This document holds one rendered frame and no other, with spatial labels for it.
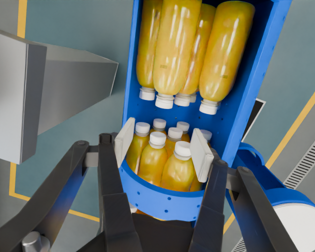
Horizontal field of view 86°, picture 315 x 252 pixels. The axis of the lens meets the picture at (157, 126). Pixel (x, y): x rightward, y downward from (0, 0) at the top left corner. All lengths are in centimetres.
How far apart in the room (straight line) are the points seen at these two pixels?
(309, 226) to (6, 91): 104
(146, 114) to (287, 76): 146
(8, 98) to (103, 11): 117
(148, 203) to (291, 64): 163
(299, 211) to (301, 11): 144
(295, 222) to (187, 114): 54
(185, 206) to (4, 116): 53
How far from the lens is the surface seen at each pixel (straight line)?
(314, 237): 92
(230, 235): 257
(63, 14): 174
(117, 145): 16
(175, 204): 37
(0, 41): 58
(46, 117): 81
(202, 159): 17
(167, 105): 37
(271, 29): 33
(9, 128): 63
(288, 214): 79
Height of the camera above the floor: 150
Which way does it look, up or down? 70 degrees down
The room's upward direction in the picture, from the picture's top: 172 degrees counter-clockwise
